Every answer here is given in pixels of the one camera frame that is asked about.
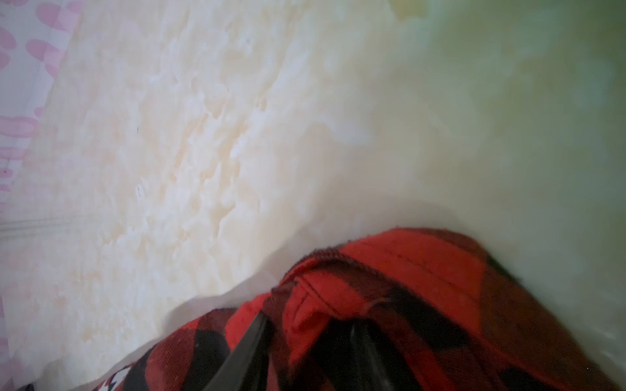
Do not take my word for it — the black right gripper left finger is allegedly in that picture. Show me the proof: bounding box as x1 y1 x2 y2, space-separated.
203 312 274 391

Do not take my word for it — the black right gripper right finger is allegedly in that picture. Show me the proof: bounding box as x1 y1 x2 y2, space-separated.
349 320 396 391

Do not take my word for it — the red black plaid shirt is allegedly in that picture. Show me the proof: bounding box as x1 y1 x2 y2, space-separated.
99 228 616 390

